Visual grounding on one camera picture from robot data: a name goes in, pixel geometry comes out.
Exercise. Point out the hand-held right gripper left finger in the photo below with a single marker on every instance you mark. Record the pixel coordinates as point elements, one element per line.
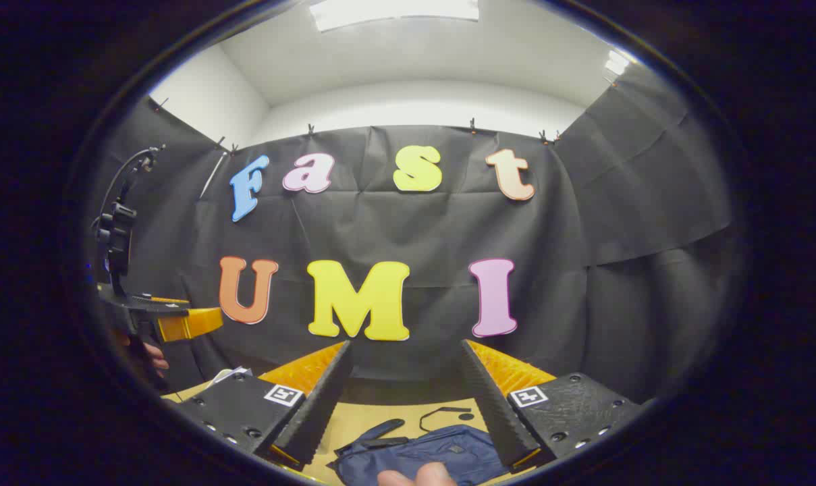
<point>316,412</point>

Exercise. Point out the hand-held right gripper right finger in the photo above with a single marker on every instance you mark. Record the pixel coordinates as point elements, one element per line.
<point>492,412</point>

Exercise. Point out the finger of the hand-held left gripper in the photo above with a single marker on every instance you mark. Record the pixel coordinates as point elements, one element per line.
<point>171,300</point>
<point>192,324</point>

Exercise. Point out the blue schoolbag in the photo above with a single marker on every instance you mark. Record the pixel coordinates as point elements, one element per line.
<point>434,452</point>

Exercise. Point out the thin white rod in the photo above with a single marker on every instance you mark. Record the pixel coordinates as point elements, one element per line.
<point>213,175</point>

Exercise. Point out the row of backdrop clips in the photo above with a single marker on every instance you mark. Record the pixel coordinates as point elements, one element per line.
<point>472,125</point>

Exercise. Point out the large ceiling light panel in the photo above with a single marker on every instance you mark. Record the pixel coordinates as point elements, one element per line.
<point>394,10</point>

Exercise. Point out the small ceiling light panel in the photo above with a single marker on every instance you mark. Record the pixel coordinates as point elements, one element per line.
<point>617,63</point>

